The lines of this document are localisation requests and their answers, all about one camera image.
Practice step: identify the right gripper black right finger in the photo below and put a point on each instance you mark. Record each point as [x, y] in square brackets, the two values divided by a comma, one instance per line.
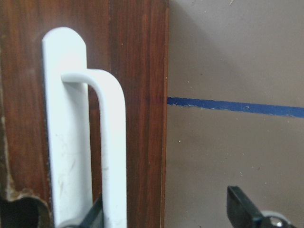
[242, 212]

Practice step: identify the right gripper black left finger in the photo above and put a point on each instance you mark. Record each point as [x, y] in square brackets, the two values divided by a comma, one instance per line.
[93, 219]

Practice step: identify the wooden drawer with white handle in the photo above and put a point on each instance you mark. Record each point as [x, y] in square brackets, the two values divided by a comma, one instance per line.
[83, 95]

